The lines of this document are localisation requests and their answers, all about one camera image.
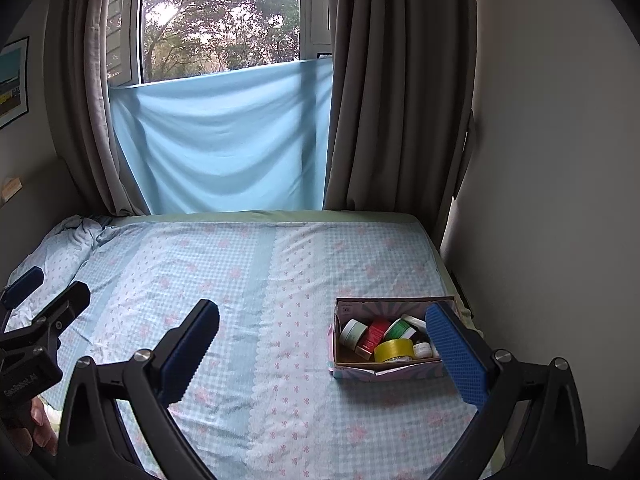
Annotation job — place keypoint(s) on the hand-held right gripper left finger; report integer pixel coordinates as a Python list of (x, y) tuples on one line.
[(192, 345)]

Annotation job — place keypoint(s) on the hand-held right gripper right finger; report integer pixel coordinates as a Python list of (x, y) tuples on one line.
[(457, 350)]

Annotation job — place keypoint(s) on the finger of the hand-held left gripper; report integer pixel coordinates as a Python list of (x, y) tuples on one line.
[(65, 305), (22, 282)]

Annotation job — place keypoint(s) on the white jar with black lid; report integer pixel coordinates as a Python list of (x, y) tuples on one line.
[(415, 321)]

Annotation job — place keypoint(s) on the white jar with green label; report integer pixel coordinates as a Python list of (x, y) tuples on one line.
[(400, 330)]

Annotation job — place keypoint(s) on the pale green jar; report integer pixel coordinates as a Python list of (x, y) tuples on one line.
[(353, 334)]

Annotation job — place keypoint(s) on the pink printed cardboard box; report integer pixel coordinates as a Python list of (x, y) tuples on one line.
[(345, 367)]

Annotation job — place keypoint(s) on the person's left hand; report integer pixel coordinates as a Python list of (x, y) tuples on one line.
[(40, 427)]

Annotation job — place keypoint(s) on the small white jar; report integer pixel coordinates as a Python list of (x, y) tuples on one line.
[(422, 348)]

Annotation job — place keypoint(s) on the blue printed pillow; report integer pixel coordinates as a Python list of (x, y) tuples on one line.
[(67, 245)]

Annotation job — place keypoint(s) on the yellow jar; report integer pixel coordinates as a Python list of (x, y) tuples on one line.
[(394, 351)]

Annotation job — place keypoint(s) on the red jar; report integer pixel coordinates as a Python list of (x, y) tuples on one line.
[(374, 337)]

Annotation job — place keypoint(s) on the pale green bed sheet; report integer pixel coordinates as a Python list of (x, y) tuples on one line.
[(250, 217)]

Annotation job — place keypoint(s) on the beige curtain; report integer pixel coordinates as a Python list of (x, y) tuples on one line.
[(95, 110), (395, 85)]

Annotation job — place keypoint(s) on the light blue cloth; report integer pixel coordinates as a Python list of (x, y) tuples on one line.
[(215, 145)]

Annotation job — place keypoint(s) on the beige wall plate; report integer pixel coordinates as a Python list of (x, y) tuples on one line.
[(10, 186)]

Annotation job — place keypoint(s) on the wall poster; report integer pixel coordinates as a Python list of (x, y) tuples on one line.
[(12, 82)]

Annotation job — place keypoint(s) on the white window frame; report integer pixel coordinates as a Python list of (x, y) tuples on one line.
[(134, 20)]

